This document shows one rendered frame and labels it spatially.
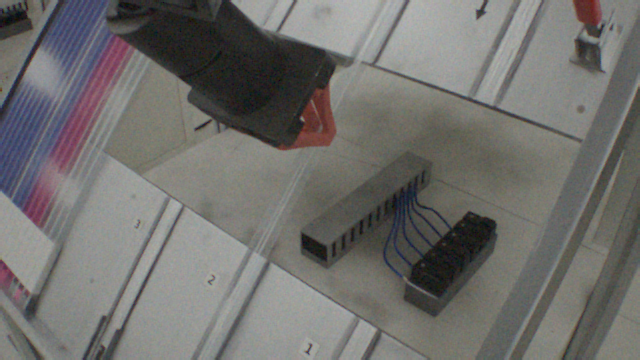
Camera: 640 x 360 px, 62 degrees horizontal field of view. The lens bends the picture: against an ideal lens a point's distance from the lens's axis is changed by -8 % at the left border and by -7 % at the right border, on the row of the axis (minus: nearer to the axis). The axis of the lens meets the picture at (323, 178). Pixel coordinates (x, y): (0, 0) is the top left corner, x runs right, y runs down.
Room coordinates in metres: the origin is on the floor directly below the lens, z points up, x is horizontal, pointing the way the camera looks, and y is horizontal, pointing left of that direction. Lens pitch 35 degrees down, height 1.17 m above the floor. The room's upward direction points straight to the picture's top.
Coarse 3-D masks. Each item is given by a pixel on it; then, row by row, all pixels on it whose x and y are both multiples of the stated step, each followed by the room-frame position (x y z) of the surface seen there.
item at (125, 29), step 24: (120, 24) 0.29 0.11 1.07; (144, 24) 0.28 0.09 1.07; (168, 24) 0.28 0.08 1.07; (192, 24) 0.29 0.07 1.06; (216, 24) 0.30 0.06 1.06; (144, 48) 0.29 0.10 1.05; (168, 48) 0.29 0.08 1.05; (192, 48) 0.29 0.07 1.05; (216, 48) 0.30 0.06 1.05; (192, 72) 0.30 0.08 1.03
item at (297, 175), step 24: (384, 0) 0.46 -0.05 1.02; (384, 24) 0.45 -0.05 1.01; (360, 48) 0.43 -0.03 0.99; (360, 72) 0.42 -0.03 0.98; (336, 96) 0.41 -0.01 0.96; (336, 120) 0.40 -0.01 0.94; (288, 168) 0.37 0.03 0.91; (312, 168) 0.37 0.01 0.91; (288, 192) 0.36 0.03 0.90; (264, 216) 0.35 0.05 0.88; (264, 240) 0.33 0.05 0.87; (240, 264) 0.33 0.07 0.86; (240, 288) 0.31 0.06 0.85; (216, 312) 0.30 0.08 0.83; (216, 336) 0.29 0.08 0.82
